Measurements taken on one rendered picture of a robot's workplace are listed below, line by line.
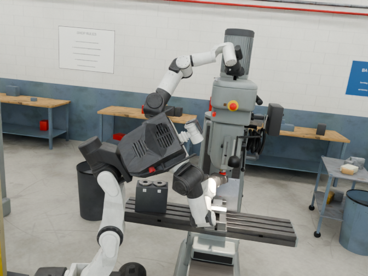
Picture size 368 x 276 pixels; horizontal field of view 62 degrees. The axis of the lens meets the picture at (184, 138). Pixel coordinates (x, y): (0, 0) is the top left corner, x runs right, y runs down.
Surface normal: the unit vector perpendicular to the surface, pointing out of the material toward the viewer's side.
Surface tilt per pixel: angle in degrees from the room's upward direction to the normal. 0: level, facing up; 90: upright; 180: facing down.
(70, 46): 90
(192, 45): 90
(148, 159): 74
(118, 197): 90
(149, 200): 90
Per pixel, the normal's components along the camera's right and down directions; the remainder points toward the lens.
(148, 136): -0.36, -0.07
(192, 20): -0.13, 0.25
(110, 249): 0.10, 0.26
